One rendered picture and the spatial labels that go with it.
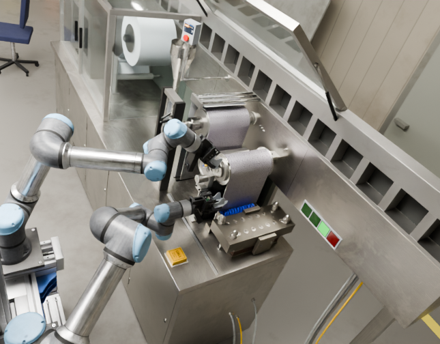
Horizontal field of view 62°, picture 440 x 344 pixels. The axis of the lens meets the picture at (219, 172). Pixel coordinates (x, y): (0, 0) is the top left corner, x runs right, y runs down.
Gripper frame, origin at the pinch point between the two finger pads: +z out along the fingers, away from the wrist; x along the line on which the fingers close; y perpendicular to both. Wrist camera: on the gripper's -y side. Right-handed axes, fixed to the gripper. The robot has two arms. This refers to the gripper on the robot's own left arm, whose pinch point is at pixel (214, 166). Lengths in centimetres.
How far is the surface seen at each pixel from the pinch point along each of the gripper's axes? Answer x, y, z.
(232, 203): -6.1, -7.8, 22.4
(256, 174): -6.1, 10.7, 18.5
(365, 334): -79, -4, 72
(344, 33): 142, 156, 167
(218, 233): -16.7, -20.6, 17.2
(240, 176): -6.1, 5.0, 10.5
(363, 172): -43, 43, 13
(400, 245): -70, 33, 20
